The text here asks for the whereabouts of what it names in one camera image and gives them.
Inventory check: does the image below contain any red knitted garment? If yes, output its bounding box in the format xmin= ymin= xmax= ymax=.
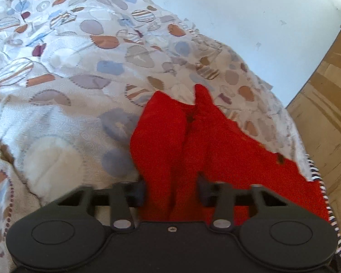
xmin=130 ymin=84 xmax=328 ymax=223

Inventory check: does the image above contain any wooden wardrobe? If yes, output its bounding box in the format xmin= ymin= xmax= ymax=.
xmin=287 ymin=31 xmax=341 ymax=253

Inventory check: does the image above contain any striped black white cloth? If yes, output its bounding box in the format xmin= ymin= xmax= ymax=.
xmin=306 ymin=154 xmax=341 ymax=261

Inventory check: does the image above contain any patchwork patterned bedspread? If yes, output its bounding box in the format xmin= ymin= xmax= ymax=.
xmin=0 ymin=0 xmax=325 ymax=272

